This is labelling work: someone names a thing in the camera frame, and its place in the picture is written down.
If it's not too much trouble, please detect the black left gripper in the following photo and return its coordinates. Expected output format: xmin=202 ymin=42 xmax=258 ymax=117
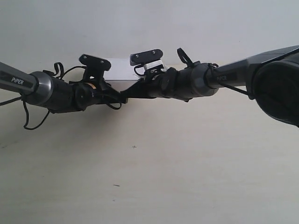
xmin=79 ymin=83 xmax=128 ymax=107

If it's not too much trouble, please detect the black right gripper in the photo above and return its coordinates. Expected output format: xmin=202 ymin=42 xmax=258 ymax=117
xmin=121 ymin=75 xmax=166 ymax=98

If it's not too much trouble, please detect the white lidded plastic container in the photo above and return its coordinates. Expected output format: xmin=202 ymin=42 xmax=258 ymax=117
xmin=102 ymin=57 xmax=169 ymax=83

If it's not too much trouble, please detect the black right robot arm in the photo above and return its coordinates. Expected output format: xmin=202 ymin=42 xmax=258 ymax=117
xmin=121 ymin=45 xmax=299 ymax=126

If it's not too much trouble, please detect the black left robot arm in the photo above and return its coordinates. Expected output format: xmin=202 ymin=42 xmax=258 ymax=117
xmin=0 ymin=59 xmax=128 ymax=113

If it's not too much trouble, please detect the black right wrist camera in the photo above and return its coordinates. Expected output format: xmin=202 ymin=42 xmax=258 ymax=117
xmin=130 ymin=49 xmax=165 ymax=76

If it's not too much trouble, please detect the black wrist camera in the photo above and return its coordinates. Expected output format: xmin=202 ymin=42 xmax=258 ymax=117
xmin=78 ymin=54 xmax=112 ymax=84
xmin=130 ymin=49 xmax=165 ymax=76

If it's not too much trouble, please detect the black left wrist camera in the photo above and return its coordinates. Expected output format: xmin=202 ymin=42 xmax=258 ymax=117
xmin=78 ymin=54 xmax=112 ymax=84

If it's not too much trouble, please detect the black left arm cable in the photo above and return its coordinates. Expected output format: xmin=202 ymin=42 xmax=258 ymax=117
xmin=0 ymin=62 xmax=122 ymax=130

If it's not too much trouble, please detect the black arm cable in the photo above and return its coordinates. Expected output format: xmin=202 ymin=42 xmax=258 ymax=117
xmin=0 ymin=62 xmax=122 ymax=130
xmin=176 ymin=48 xmax=260 ymax=98

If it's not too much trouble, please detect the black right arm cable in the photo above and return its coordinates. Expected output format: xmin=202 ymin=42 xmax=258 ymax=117
xmin=176 ymin=48 xmax=260 ymax=98

